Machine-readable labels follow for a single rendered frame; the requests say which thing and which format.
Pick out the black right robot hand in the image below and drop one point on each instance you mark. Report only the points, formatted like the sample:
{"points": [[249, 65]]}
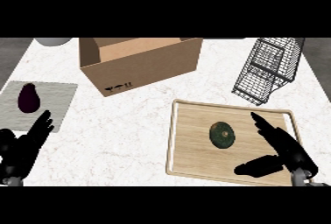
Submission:
{"points": [[285, 143]]}

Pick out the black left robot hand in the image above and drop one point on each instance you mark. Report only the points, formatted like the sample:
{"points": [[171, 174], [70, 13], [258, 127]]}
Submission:
{"points": [[25, 147]]}

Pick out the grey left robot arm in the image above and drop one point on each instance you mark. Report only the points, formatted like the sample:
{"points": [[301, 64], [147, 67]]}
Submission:
{"points": [[13, 182]]}

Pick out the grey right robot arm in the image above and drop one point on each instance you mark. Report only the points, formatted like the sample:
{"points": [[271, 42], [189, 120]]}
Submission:
{"points": [[304, 178]]}

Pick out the dark green squash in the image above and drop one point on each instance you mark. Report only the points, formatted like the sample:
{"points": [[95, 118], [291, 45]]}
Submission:
{"points": [[223, 135]]}

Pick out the pale wooden tray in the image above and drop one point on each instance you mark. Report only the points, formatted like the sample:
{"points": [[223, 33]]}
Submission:
{"points": [[203, 157]]}

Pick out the dark purple eggplant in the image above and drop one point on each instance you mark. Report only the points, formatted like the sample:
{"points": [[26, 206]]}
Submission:
{"points": [[29, 98]]}

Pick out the grey cloth placemat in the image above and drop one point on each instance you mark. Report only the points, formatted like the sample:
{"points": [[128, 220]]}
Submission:
{"points": [[53, 99]]}

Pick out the grey round bowl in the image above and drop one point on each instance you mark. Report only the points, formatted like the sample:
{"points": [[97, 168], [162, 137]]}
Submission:
{"points": [[53, 41]]}

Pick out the open brown cardboard box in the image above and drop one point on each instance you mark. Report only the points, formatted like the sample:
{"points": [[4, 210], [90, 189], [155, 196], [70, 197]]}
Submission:
{"points": [[143, 65]]}

